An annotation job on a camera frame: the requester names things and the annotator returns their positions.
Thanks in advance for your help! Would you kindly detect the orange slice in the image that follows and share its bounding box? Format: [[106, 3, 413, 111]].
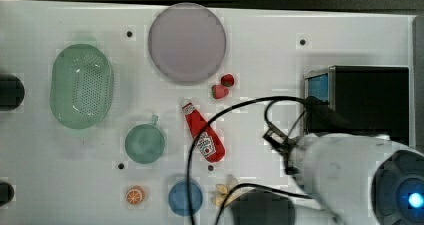
[[125, 186, 145, 205]]

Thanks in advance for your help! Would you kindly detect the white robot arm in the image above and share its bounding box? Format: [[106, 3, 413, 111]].
[[263, 127, 424, 225]]

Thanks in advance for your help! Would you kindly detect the light red strawberry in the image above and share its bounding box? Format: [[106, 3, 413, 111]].
[[211, 84, 229, 100]]

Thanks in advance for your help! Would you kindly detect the green cup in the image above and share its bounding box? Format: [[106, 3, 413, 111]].
[[125, 115, 166, 164]]

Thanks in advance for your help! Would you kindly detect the banana peel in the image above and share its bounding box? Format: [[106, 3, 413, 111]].
[[212, 175, 248, 208]]

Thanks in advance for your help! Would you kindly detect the round grey plate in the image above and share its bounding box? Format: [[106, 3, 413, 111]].
[[148, 3, 227, 84]]

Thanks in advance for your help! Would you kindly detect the black toaster oven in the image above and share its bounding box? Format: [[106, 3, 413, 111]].
[[304, 65, 410, 144]]

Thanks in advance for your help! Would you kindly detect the red ketchup bottle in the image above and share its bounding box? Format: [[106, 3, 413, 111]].
[[181, 99, 226, 163]]

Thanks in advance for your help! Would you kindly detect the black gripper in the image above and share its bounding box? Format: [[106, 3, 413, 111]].
[[263, 125, 301, 175]]

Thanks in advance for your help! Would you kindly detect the black cylinder mount lower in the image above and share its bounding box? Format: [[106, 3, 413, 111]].
[[0, 182, 15, 206]]

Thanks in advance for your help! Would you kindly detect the dark red strawberry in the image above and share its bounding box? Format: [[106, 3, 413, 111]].
[[220, 74, 235, 87]]

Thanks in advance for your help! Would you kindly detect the blue bowl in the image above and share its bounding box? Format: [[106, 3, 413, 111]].
[[168, 180, 203, 217]]

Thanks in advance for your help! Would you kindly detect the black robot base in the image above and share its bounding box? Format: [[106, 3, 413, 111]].
[[229, 189, 296, 225]]

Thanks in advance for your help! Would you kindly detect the black cylinder mount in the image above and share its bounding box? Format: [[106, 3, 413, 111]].
[[0, 74, 25, 111], [0, 182, 15, 206]]

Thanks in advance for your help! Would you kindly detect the green perforated basket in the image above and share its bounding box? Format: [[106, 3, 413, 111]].
[[50, 44, 114, 129]]

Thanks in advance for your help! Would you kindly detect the black cable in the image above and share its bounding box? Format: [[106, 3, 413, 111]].
[[185, 95, 331, 225]]

